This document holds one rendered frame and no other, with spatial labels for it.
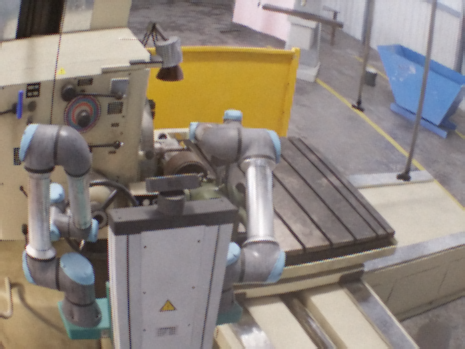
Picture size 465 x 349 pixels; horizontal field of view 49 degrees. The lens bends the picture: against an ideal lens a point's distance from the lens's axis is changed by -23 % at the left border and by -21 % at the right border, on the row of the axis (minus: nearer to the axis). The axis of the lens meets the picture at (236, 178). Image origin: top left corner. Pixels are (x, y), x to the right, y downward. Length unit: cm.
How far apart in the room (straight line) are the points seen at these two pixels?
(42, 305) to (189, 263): 150
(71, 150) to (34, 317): 163
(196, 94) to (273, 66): 73
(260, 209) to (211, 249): 39
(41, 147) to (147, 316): 60
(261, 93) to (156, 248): 399
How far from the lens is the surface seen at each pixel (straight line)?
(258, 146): 209
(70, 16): 293
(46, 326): 313
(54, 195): 198
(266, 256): 195
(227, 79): 532
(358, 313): 312
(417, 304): 441
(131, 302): 169
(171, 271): 167
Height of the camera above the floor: 259
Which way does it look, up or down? 27 degrees down
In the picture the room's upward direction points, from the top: 10 degrees clockwise
